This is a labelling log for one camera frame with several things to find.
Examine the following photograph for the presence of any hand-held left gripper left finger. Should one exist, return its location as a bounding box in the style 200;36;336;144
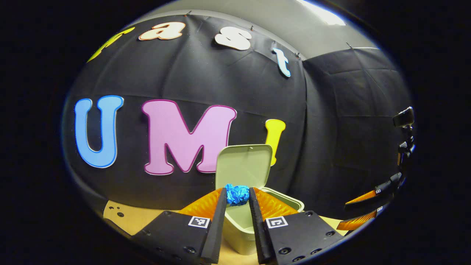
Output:
131;187;228;264

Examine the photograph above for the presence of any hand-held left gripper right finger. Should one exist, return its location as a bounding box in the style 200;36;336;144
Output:
249;187;347;265

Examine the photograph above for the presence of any blue paper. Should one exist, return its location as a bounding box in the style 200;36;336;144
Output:
225;184;251;206

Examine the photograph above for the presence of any green desktop garbage bin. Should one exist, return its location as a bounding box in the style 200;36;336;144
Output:
215;144;305;256

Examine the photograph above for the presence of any wooden desktop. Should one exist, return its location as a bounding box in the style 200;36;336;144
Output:
103;200;348;265

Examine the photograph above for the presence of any black backdrop cloth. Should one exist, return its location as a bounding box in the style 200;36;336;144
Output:
63;9;412;221

